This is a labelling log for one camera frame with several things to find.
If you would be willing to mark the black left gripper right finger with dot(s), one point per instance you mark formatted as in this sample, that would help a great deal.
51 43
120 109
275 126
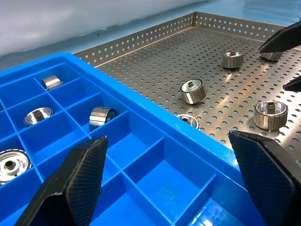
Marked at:
268 179

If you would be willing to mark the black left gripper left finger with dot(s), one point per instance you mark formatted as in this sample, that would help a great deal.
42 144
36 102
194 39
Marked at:
77 179

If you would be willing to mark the metal nut on metal tray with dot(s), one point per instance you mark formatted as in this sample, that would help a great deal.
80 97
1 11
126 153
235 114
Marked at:
270 57

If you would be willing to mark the perforated metal tray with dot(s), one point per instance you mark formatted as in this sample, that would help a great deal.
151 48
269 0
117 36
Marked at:
164 58

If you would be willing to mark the blue compartment tray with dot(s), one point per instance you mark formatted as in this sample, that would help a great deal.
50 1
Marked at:
164 146

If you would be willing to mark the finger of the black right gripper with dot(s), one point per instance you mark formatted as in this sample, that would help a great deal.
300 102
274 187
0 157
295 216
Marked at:
282 40
294 85

